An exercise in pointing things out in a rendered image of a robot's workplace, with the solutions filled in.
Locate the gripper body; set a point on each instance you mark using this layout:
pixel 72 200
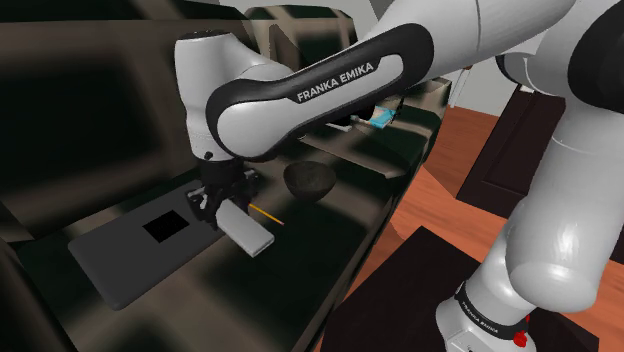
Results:
pixel 225 174

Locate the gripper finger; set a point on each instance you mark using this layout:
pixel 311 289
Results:
pixel 246 191
pixel 204 208

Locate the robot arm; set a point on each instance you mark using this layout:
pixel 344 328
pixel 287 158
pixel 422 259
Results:
pixel 560 204

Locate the silver grey remote control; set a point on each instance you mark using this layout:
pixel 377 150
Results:
pixel 246 231

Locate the grey tablet with black square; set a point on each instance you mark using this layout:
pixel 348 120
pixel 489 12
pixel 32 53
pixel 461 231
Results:
pixel 122 263

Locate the dark wooden cabinet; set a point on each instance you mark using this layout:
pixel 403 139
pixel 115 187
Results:
pixel 512 161

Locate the yellow pencil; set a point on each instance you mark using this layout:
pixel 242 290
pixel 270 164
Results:
pixel 267 216

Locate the light blue box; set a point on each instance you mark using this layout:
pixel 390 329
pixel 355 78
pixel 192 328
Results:
pixel 382 118

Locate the black bowl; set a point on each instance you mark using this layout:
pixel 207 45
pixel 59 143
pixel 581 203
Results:
pixel 309 183

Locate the white stick-shaped tool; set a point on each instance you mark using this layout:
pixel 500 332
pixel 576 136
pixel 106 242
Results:
pixel 362 121

